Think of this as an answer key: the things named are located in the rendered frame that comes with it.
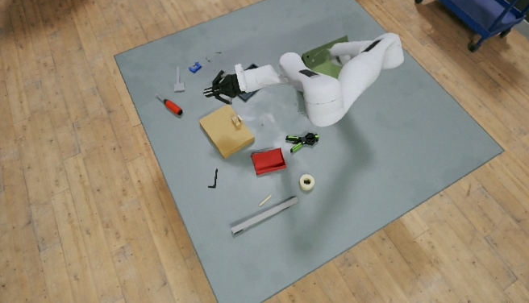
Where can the red rectangular tray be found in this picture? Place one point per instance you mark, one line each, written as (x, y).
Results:
(268, 161)

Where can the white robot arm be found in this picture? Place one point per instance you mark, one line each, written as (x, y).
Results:
(322, 94)

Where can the red-handled screwdriver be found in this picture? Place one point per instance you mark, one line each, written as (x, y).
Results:
(171, 106)

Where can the small light wooden block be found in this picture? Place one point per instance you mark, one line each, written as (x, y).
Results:
(237, 124)

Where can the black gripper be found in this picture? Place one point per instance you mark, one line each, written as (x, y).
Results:
(227, 87)

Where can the tan wooden board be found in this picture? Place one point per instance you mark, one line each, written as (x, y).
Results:
(223, 133)

